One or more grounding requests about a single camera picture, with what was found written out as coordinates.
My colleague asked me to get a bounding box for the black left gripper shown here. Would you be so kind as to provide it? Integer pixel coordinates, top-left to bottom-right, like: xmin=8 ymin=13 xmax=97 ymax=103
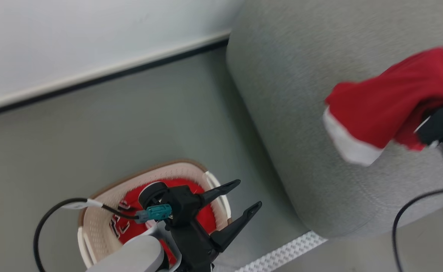
xmin=164 ymin=179 xmax=263 ymax=272

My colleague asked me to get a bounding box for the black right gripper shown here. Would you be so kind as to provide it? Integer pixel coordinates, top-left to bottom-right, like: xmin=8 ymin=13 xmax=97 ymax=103
xmin=414 ymin=101 xmax=443 ymax=148

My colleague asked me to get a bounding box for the red garment with white cuff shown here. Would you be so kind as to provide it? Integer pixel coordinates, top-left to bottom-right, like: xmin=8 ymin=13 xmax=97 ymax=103
xmin=322 ymin=46 xmax=443 ymax=167

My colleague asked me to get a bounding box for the red jersey with white print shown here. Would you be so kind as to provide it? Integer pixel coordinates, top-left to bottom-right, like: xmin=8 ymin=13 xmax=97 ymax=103
xmin=110 ymin=178 xmax=217 ymax=266

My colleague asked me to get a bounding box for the cream perforated laundry basket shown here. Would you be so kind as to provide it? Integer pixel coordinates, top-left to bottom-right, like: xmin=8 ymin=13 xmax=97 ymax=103
xmin=77 ymin=159 xmax=232 ymax=269

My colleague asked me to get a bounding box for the white textured floor strip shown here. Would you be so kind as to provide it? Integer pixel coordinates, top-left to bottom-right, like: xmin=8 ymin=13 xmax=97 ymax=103
xmin=213 ymin=230 xmax=328 ymax=272

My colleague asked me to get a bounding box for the grey fabric sofa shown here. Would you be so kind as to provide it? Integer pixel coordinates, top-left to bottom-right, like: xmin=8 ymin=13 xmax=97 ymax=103
xmin=226 ymin=0 xmax=443 ymax=239

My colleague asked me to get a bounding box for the teal cable connector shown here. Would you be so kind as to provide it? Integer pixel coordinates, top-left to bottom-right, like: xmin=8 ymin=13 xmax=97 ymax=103
xmin=135 ymin=204 xmax=173 ymax=224

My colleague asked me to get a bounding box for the thin black cable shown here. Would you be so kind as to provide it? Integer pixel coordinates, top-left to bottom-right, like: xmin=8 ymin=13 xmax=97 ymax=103
xmin=391 ymin=185 xmax=443 ymax=272

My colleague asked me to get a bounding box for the white black wall baseboard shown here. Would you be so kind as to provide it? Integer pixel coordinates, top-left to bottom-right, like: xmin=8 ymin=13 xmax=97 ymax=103
xmin=0 ymin=29 xmax=232 ymax=118

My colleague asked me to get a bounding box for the black cable with white label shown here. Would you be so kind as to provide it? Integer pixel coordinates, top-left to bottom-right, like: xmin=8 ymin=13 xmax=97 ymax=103
xmin=34 ymin=198 xmax=139 ymax=272

